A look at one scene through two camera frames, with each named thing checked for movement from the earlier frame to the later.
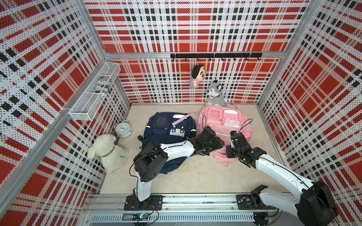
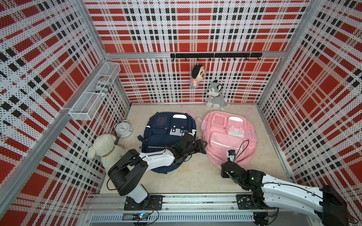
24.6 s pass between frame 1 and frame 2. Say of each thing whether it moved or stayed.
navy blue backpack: stayed
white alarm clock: stayed
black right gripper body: moved
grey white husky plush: stayed
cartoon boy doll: stayed
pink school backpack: moved
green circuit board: stayed
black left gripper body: moved
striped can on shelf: stayed
